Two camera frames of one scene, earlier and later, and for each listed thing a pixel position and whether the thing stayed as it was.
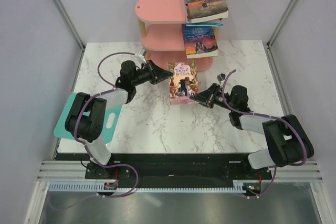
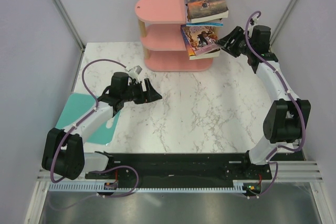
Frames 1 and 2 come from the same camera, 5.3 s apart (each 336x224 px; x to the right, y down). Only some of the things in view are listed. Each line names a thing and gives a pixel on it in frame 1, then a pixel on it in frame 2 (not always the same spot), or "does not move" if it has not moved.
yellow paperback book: x=184 y=83 → x=199 y=40
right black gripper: x=207 y=97 → x=236 y=34
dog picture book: x=199 y=24 does not move
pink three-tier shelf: x=161 y=17 does not move
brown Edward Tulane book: x=198 y=11 → x=214 y=23
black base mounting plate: x=171 y=169 does not move
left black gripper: x=157 y=73 → x=150 y=95
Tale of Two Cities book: x=205 y=2 does not move
